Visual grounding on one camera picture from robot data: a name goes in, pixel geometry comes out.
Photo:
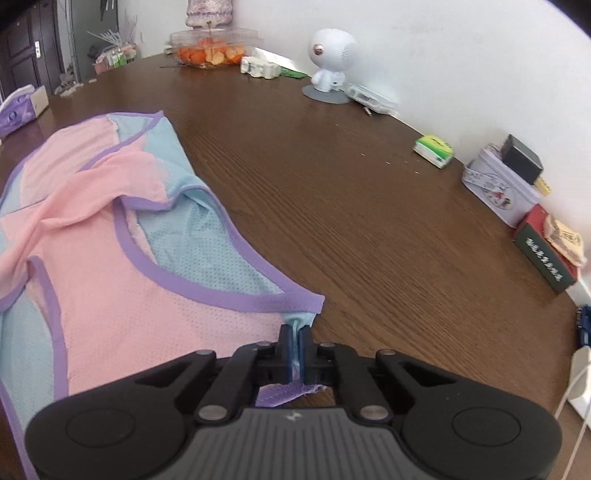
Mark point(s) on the printed tin box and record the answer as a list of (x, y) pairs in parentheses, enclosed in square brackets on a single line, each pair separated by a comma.
[(496, 189)]

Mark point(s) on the small yellow item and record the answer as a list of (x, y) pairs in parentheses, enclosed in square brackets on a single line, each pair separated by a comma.
[(543, 187)]

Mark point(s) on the small green packet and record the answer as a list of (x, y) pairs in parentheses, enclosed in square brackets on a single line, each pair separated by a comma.
[(293, 73)]

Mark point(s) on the black power adapter block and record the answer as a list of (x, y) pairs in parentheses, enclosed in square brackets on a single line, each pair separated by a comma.
[(521, 159)]

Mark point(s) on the green tissue pack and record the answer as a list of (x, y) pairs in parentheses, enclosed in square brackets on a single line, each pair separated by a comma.
[(434, 150)]

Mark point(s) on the white astronaut figure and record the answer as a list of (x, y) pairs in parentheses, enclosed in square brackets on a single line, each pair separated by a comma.
[(332, 50)]

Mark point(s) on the blue plug bundle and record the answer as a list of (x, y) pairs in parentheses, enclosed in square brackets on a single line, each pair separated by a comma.
[(584, 325)]

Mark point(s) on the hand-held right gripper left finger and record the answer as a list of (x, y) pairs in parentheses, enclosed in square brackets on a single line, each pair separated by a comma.
[(285, 355)]

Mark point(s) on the pile of assorted packets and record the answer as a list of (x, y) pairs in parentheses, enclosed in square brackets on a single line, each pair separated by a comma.
[(115, 57)]

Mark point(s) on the pile of orange tangerines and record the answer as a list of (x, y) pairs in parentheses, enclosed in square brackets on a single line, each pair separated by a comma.
[(207, 54)]

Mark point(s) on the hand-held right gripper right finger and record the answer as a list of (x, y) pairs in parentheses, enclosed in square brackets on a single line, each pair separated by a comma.
[(305, 355)]

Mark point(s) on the green and red box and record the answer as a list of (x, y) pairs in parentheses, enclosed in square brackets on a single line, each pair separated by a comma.
[(542, 258)]

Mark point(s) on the white power strip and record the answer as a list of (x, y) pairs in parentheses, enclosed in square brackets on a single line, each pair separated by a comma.
[(582, 383)]

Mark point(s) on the pink and blue mesh garment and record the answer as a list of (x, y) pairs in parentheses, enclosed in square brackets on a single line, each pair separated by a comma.
[(115, 286)]

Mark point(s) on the white plastic holder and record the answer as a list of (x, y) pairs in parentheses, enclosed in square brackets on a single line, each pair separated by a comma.
[(258, 68)]

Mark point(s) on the purple tissue box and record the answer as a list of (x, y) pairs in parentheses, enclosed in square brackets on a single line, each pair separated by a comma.
[(18, 113)]

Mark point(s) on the clear plastic clamshell container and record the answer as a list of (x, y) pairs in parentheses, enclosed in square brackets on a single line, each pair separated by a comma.
[(212, 37)]

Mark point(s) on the mottled purple white vase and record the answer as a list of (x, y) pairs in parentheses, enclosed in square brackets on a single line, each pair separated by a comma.
[(210, 14)]

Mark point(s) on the dark wooden door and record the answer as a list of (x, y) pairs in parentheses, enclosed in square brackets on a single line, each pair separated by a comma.
[(23, 37)]

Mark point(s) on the beige snack packet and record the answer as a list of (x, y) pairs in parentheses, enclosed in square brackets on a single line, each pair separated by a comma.
[(565, 240)]

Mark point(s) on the clear plastic case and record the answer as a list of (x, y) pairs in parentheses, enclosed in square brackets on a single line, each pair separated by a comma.
[(369, 96)]

